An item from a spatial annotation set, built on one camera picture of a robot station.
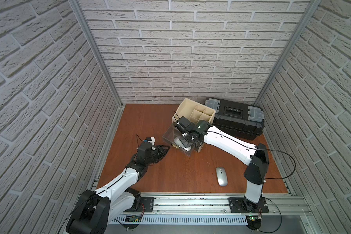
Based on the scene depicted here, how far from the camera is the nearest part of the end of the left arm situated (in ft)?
2.15

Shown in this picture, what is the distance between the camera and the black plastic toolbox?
0.90 meters

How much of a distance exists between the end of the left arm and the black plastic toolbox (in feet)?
1.23
